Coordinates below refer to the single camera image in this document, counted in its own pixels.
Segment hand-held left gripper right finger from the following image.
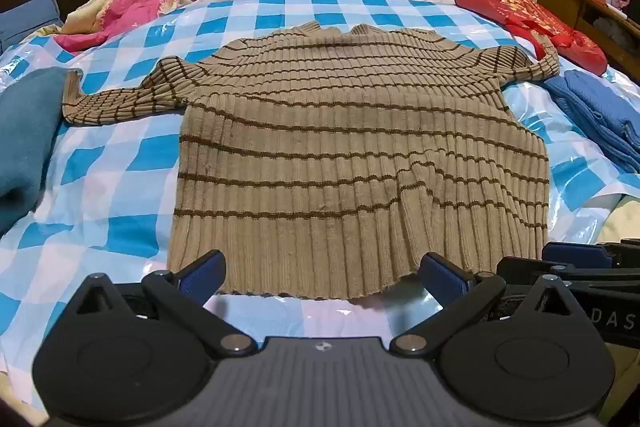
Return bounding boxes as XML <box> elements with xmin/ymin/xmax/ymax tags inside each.
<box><xmin>389</xmin><ymin>252</ymin><xmax>583</xmax><ymax>355</ymax></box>

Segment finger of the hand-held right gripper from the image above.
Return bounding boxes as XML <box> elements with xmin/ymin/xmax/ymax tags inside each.
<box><xmin>542</xmin><ymin>239</ymin><xmax>640</xmax><ymax>269</ymax></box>
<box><xmin>492</xmin><ymin>257</ymin><xmax>640</xmax><ymax>289</ymax></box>

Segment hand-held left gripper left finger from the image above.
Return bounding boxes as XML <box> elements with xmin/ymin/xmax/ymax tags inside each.
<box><xmin>64</xmin><ymin>250</ymin><xmax>257</xmax><ymax>356</ymax></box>

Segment beige striped ribbed sweater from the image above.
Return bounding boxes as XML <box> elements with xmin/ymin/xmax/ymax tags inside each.
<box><xmin>61</xmin><ymin>21</ymin><xmax>562</xmax><ymax>300</ymax></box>

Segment blue folded clothes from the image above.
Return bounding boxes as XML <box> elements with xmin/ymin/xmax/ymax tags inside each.
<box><xmin>542</xmin><ymin>69</ymin><xmax>640</xmax><ymax>175</ymax></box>

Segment pale yellow cloth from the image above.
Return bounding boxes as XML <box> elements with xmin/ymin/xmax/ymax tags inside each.
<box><xmin>600</xmin><ymin>194</ymin><xmax>640</xmax><ymax>243</ymax></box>

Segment blue white checkered plastic sheet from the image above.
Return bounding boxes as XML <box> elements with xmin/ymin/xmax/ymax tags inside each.
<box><xmin>0</xmin><ymin>0</ymin><xmax>640</xmax><ymax>408</ymax></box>

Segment teal blanket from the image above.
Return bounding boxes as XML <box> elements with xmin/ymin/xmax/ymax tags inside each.
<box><xmin>0</xmin><ymin>68</ymin><xmax>71</xmax><ymax>235</ymax></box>

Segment red printed bag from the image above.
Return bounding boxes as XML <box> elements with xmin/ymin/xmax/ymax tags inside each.
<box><xmin>454</xmin><ymin>0</ymin><xmax>608</xmax><ymax>75</ymax></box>

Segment wooden cabinet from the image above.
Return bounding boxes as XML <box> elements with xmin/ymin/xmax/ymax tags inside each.
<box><xmin>537</xmin><ymin>0</ymin><xmax>640</xmax><ymax>82</ymax></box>

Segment pink floral quilt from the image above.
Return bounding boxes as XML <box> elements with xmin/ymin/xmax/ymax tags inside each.
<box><xmin>54</xmin><ymin>0</ymin><xmax>196</xmax><ymax>52</ymax></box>

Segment blue pillow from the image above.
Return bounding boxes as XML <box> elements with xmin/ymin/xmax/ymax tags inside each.
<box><xmin>0</xmin><ymin>0</ymin><xmax>63</xmax><ymax>52</ymax></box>

